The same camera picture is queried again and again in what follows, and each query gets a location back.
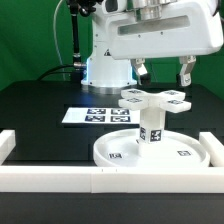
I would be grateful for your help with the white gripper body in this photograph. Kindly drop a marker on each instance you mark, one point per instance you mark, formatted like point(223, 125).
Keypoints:
point(160, 29)

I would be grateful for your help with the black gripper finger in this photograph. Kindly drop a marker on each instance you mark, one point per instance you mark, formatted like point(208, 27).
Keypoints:
point(139, 68)
point(188, 63)

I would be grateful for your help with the white cross table base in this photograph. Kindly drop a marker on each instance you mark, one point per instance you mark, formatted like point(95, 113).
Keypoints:
point(170, 100)

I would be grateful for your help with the white round table top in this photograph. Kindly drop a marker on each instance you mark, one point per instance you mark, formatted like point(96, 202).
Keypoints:
point(123, 148)

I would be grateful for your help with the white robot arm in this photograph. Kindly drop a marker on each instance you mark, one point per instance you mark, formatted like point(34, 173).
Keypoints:
point(106, 74)

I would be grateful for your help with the white fence right bar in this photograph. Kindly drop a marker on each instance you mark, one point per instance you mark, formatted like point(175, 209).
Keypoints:
point(214, 148)

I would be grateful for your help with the white fence bar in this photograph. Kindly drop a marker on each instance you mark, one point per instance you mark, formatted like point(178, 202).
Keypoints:
point(110, 180)
point(214, 148)
point(7, 144)

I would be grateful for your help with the white marker sheet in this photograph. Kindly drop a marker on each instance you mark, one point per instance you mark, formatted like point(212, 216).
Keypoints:
point(76, 115)

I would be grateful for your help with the white fence left bar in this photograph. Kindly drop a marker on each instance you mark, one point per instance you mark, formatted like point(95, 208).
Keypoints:
point(7, 144)

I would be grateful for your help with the white fence front bar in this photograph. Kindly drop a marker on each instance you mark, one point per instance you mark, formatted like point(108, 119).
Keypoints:
point(110, 180)

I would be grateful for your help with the black camera pole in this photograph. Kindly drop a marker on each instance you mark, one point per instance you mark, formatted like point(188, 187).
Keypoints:
point(84, 8)

